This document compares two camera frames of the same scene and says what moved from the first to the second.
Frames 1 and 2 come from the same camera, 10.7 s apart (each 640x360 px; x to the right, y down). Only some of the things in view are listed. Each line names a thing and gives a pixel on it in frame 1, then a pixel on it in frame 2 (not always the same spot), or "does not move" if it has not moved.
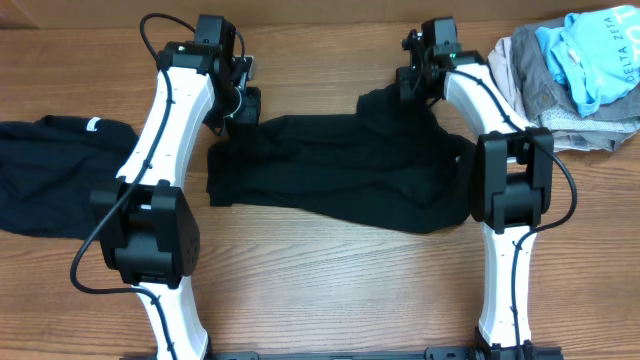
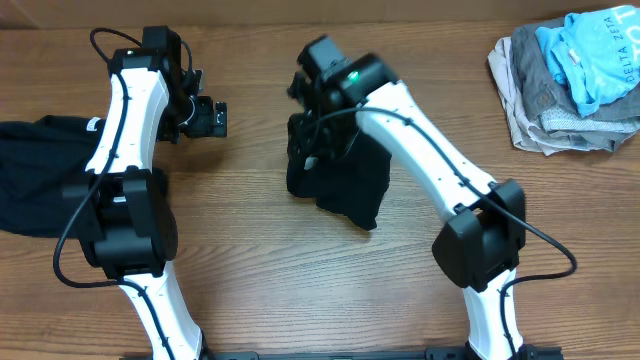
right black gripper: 406,94 → 314,143
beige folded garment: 503,69 does not move
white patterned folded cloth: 564,118 does not move
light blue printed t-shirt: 595,54 does not move
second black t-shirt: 50,166 does not move
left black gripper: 250,113 → 205,125
